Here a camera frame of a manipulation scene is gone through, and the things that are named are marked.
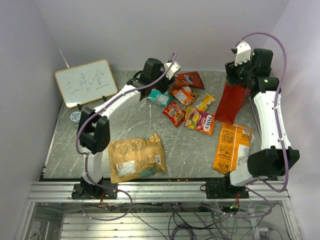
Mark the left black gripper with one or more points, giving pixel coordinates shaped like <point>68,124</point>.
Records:
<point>167,85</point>

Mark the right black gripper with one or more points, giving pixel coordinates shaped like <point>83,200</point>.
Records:
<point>231,70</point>

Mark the red brown paper bag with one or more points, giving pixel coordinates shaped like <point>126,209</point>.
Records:
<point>230,104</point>

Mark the teal white snack packet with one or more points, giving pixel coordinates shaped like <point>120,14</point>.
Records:
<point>161,99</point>

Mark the large orange cracker bag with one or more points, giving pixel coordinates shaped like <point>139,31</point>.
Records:
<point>233,148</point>

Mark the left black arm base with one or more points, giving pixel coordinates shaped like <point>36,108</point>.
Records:
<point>85,190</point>

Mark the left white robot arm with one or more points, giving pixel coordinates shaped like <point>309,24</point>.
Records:
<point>93,133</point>

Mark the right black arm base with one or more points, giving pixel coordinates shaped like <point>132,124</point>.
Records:
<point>221,188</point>

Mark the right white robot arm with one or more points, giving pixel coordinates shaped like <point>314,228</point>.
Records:
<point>276,156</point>

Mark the red Doritos chip bag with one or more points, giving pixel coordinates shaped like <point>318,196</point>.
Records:
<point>191,79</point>

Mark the Fox's candy bag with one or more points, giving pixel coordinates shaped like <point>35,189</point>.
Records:
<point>199,120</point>

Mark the large gold brown snack bag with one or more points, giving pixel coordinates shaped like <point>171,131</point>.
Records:
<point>135,158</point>

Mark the orange snack packet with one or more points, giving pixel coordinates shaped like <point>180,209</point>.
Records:
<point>185,95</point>

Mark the yellow snack bar packet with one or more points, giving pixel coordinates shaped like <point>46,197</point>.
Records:
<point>206,102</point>

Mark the red cookie snack packet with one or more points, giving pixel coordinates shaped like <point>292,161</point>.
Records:
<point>175,113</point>

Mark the yellow framed whiteboard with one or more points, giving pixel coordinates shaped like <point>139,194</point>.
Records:
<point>86,83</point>

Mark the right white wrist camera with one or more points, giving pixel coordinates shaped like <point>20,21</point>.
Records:
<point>242,53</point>

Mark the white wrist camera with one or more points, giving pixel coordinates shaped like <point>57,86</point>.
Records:
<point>242,53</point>
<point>171,68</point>

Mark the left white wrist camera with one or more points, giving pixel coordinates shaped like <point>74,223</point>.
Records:
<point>171,68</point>

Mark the aluminium frame rail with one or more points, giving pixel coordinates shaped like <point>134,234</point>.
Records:
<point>147,192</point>

